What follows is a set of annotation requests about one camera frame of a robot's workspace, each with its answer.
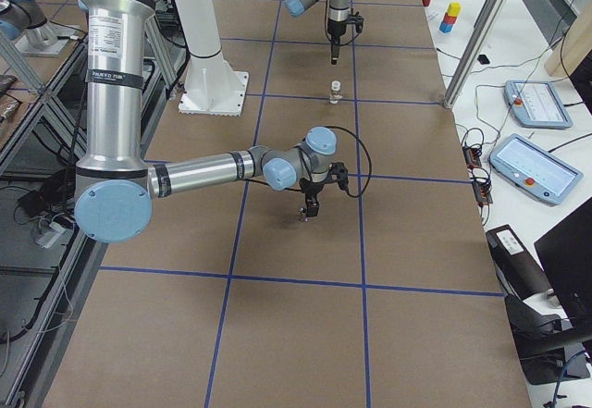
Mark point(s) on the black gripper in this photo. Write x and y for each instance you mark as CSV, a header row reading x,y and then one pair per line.
x,y
312,191
336,30

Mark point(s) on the chrome metal tee fitting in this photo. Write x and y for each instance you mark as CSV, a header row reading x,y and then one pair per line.
x,y
302,214

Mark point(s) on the white PPR pipe valve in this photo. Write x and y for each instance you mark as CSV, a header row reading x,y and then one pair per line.
x,y
335,92

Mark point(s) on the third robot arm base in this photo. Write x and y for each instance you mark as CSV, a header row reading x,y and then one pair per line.
x,y
24,23

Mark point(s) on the blue cube block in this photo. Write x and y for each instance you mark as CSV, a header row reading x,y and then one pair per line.
x,y
445,27

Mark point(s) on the red cube block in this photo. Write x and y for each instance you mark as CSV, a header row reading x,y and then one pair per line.
x,y
449,20

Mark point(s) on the yellow cube block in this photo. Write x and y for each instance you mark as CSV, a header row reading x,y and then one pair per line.
x,y
454,9

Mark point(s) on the orange circuit board far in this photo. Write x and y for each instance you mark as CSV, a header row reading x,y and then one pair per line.
x,y
472,156

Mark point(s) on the orange circuit board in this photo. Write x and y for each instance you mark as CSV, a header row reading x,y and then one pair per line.
x,y
472,156
482,193

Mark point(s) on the orange circuit board near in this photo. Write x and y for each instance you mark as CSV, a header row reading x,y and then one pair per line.
x,y
482,193

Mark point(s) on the far teach pendant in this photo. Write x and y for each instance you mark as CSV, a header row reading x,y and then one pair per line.
x,y
536,104

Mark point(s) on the teach pendant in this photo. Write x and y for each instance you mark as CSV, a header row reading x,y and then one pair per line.
x,y
536,104
534,170

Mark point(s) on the black box with label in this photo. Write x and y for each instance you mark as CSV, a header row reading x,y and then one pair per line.
x,y
516,264

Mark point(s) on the near teach pendant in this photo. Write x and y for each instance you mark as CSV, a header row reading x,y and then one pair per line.
x,y
534,170

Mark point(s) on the black monitor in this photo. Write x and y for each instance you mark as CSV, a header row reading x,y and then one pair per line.
x,y
565,255

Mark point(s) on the black monitor stand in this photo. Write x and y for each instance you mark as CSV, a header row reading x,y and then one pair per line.
x,y
548,346

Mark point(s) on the white pedestal column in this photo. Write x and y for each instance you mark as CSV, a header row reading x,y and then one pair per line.
x,y
211,86

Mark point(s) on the aluminium frame post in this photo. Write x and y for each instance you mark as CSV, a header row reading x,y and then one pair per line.
x,y
485,20

